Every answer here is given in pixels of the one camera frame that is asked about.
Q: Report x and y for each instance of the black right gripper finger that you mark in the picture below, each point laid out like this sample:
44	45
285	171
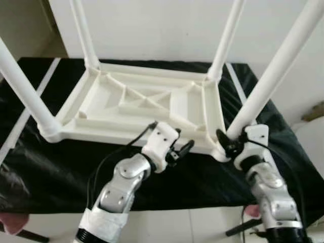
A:
245	136
223	137

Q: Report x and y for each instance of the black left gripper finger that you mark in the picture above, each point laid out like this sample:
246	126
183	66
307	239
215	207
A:
186	148
178	133

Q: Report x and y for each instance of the white plastic table top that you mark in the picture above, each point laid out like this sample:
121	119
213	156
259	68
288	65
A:
126	109

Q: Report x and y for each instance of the white plastic table leg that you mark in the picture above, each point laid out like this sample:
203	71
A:
83	30
276	71
23	86
225	40

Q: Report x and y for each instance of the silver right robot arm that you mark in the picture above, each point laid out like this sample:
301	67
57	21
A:
273	197

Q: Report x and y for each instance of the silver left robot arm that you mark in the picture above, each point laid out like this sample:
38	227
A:
119	182

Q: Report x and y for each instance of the black metal table leg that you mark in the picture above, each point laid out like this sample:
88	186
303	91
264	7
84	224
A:
30	236

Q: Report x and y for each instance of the pink table cover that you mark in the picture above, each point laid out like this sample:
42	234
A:
14	223

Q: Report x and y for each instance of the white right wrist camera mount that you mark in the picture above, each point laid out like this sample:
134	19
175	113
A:
253	139

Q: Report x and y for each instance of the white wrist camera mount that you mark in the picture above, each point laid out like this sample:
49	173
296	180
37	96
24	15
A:
253	139
161	142

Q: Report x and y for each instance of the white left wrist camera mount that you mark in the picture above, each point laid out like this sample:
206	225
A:
161	142

